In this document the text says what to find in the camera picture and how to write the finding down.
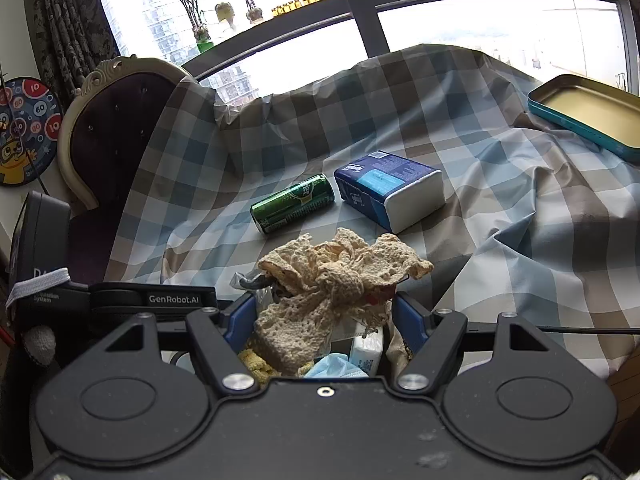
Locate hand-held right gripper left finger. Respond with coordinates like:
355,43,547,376
102,292,261,395

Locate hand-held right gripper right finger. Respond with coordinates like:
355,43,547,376
392,291,556,393

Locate yellow towel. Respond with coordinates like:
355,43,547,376
237,349,281,378

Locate white tissue pack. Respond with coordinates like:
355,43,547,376
348,327,385,376

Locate light blue face mask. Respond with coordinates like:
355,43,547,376
299,352,371,378

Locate beige crochet cloth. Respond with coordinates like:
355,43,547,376
254,227,435,376

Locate person's left hand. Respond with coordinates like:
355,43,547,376
27,325,57,367

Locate round dartboard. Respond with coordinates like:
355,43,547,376
0,76,65,188

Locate green drink can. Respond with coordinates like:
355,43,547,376
250,173,336,234

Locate checked tablecloth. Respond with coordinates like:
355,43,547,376
102,44,640,381

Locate blue tissue pack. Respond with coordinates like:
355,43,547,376
333,151,446,235

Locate patterned dark curtain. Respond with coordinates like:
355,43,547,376
30,0,126,106

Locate sprouting plant in green pot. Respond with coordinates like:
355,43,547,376
175,0,216,56

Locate teal tin tray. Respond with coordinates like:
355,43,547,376
527,74,640,163

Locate row of small amber bottles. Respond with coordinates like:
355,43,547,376
270,0,346,18

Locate white elastic strap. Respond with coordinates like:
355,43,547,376
6,268,71,308

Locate purple chair with cream frame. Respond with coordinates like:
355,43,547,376
56,55,196,281

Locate dark window frame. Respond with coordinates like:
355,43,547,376
90,0,640,96

